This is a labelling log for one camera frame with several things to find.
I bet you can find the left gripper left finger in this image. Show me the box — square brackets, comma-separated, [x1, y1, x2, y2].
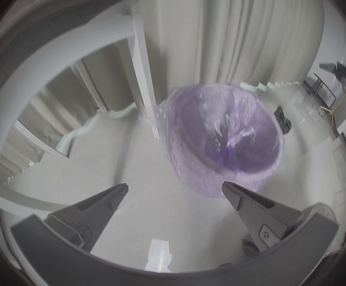
[46, 183, 129, 248]

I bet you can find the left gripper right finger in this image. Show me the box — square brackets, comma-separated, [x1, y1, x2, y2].
[221, 181, 304, 252]

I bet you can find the black plastic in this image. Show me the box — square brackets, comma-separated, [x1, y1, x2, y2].
[274, 106, 292, 135]

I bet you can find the purple plastic bag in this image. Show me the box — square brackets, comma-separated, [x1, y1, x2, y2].
[155, 83, 284, 201]

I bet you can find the white trash bin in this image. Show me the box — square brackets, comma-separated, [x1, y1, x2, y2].
[161, 85, 284, 199]

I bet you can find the white curtain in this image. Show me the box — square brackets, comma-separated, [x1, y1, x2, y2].
[0, 0, 251, 190]
[230, 0, 324, 86]

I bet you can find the white chair with grey cushions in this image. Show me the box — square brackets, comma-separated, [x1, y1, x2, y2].
[0, 0, 159, 217]

